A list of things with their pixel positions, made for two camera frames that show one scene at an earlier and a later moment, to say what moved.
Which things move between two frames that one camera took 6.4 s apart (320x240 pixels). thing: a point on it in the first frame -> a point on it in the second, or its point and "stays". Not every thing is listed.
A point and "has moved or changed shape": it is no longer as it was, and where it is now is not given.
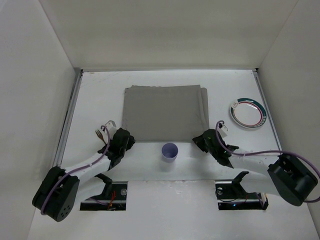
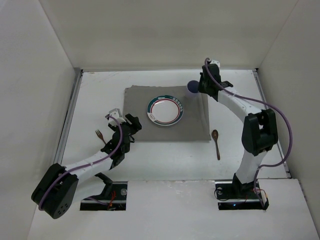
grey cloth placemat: x=158 y=113 stays
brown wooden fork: x=100 y=135 stays
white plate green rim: x=248 y=112 has moved or changed shape
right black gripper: x=203 y=139 -> x=203 y=85
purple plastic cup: x=169 y=152 -> x=193 y=86
